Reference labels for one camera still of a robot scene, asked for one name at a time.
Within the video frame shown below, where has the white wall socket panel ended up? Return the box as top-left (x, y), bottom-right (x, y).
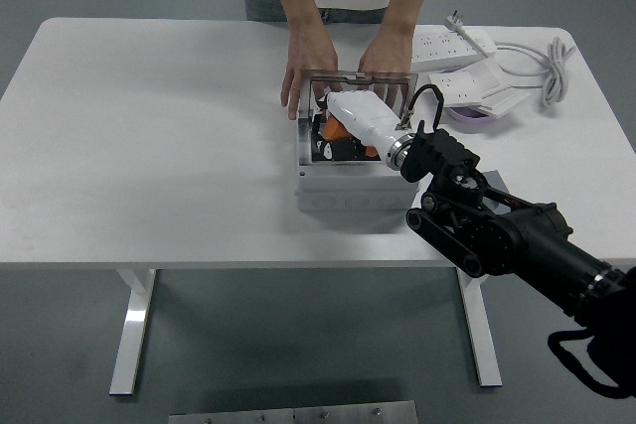
top-left (427, 68), bottom-right (504, 108)

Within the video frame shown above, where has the person's left hand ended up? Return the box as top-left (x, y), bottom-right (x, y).
top-left (357, 29), bottom-right (414, 107)

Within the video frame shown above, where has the orange cylindrical battery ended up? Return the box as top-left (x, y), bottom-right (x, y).
top-left (320, 115), bottom-right (379, 157)

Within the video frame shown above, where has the white table leg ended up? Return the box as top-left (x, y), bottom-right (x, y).
top-left (108, 268), bottom-right (159, 397)
top-left (455, 267), bottom-right (503, 388)

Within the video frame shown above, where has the transparent hinged box lid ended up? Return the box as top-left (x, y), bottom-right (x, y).
top-left (300, 69), bottom-right (419, 120)

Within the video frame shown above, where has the white wall switch panel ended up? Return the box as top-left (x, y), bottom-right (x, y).
top-left (476, 87), bottom-right (532, 117)

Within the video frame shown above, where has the person's right hand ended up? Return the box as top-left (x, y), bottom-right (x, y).
top-left (280, 26), bottom-right (340, 121)

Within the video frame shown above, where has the white long power strip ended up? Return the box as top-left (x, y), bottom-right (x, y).
top-left (410, 30), bottom-right (498, 74)

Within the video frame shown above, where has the grey block battery holder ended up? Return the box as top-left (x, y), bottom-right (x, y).
top-left (476, 170), bottom-right (511, 212)

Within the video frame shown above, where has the purple round dish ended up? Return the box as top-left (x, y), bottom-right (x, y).
top-left (441, 104), bottom-right (501, 123)

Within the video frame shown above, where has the white power cord with plug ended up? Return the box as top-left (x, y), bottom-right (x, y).
top-left (443, 9), bottom-right (578, 108)

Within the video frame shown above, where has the grey plastic junction box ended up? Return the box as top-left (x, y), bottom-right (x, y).
top-left (295, 113), bottom-right (418, 214)

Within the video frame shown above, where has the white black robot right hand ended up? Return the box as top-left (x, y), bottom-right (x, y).
top-left (310, 88), bottom-right (413, 162)

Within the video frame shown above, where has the grey metal base plate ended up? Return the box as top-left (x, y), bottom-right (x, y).
top-left (168, 399), bottom-right (418, 424)

